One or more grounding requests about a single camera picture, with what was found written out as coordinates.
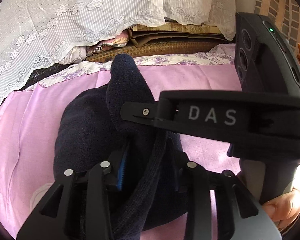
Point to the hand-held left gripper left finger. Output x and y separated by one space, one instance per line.
120 172

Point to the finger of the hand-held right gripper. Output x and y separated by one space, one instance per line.
140 112

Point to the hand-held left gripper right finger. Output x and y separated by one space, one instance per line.
197 205

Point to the navy knit cardigan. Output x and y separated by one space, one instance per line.
90 130

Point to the person's right hand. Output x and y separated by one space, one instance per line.
282 207

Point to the brown woven mat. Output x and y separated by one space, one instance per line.
165 48

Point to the pink floral fabric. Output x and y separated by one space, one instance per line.
115 42

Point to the brown cardboard sheets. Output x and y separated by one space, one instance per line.
175 36

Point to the pink bed sheet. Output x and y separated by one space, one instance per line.
27 135

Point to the white lace cover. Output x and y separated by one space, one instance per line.
52 25

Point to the white lace pillow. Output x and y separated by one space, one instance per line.
195 0

